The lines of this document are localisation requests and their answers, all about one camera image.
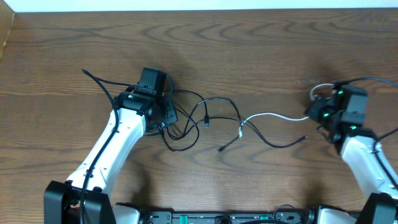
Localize white usb cable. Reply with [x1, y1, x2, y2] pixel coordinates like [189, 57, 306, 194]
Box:
[238, 83, 336, 139]

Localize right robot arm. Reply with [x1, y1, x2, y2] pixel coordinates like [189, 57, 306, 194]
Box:
[306, 85, 397, 224]

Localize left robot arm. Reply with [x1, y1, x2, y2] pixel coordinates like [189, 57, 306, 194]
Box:
[44, 91, 177, 223]

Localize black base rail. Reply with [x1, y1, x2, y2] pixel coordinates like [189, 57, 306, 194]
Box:
[138, 209, 315, 224]

